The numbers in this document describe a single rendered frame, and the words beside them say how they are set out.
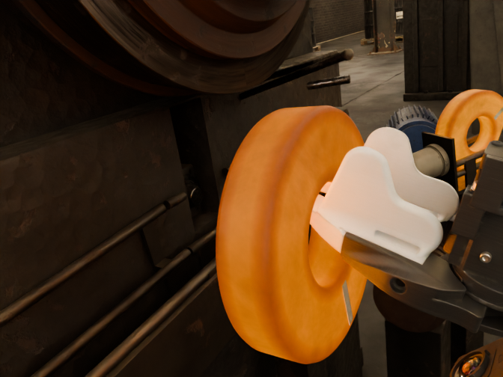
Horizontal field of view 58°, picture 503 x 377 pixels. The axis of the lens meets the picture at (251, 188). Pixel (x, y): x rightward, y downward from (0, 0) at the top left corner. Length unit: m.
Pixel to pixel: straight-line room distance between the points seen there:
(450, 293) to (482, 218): 0.04
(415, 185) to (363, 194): 0.04
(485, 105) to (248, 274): 0.74
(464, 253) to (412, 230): 0.03
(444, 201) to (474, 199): 0.06
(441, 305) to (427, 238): 0.03
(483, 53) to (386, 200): 3.03
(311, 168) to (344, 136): 0.05
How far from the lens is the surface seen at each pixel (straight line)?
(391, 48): 9.29
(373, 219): 0.24
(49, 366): 0.48
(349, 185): 0.24
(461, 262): 0.23
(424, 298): 0.23
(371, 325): 1.56
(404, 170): 0.27
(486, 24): 3.23
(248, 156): 0.24
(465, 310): 0.23
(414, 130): 2.58
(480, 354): 0.31
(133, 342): 0.44
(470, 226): 0.22
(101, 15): 0.39
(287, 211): 0.23
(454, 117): 0.86
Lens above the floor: 0.95
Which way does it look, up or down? 20 degrees down
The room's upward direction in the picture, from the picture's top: 9 degrees counter-clockwise
